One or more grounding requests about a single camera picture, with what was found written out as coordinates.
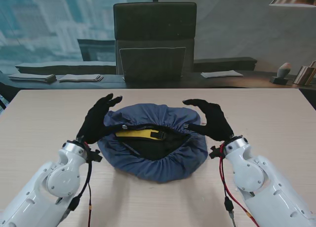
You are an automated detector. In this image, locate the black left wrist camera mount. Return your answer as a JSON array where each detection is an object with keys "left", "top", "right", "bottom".
[{"left": 86, "top": 149, "right": 103, "bottom": 163}]

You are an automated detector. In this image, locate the navy blue rain cover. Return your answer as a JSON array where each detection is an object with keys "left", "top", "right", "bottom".
[{"left": 97, "top": 103, "right": 207, "bottom": 184}]

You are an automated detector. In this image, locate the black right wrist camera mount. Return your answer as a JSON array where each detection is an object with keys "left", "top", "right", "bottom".
[{"left": 208, "top": 145, "right": 224, "bottom": 159}]

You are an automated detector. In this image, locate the printed office backdrop banner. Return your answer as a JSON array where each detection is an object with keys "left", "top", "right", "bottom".
[{"left": 0, "top": 0, "right": 316, "bottom": 91}]

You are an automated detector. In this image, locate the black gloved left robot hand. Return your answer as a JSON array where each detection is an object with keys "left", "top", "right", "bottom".
[{"left": 76, "top": 93, "right": 123, "bottom": 144}]

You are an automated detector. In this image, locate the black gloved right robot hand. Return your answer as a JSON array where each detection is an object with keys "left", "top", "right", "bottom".
[{"left": 182, "top": 99, "right": 235, "bottom": 142}]

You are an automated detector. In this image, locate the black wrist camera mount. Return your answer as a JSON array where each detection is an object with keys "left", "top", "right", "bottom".
[
  {"left": 208, "top": 145, "right": 224, "bottom": 159},
  {"left": 86, "top": 149, "right": 103, "bottom": 163}
]

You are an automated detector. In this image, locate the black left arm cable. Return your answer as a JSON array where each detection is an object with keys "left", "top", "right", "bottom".
[{"left": 58, "top": 161, "right": 93, "bottom": 223}]

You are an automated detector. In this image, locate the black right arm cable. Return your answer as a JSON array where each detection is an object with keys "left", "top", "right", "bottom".
[{"left": 217, "top": 157, "right": 237, "bottom": 227}]

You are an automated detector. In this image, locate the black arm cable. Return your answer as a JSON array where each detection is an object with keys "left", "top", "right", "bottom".
[
  {"left": 217, "top": 157, "right": 237, "bottom": 227},
  {"left": 58, "top": 161, "right": 93, "bottom": 223}
]

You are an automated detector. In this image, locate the red right arm wire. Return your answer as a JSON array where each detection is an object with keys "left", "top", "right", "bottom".
[{"left": 218, "top": 143, "right": 260, "bottom": 227}]

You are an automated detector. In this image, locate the red left arm wire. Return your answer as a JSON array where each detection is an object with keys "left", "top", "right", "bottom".
[{"left": 83, "top": 142, "right": 92, "bottom": 227}]

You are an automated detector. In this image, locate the red arm wire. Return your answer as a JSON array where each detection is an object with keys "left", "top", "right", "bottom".
[
  {"left": 83, "top": 142, "right": 92, "bottom": 227},
  {"left": 218, "top": 143, "right": 260, "bottom": 227}
]

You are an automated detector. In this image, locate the yellow black blue backpack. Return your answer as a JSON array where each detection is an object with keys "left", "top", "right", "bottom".
[{"left": 115, "top": 128, "right": 191, "bottom": 161}]

